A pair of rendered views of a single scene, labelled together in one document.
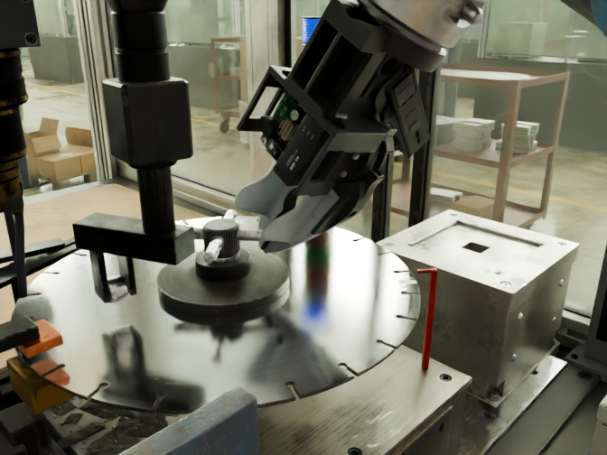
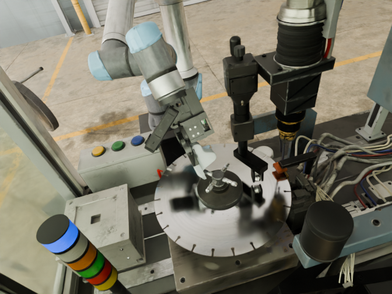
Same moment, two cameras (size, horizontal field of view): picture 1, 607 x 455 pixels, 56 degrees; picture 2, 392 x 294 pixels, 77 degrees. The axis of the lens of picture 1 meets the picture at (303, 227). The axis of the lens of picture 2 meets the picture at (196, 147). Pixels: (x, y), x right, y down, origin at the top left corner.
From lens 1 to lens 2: 0.84 m
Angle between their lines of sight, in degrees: 106
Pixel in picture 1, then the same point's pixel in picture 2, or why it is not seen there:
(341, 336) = not seen: hidden behind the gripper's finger
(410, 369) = not seen: hidden behind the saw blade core
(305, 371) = (219, 148)
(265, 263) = (203, 186)
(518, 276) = (113, 191)
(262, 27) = not seen: outside the picture
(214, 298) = (228, 173)
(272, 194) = (201, 160)
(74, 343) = (270, 174)
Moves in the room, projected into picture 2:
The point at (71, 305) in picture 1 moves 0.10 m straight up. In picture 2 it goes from (271, 193) to (274, 164)
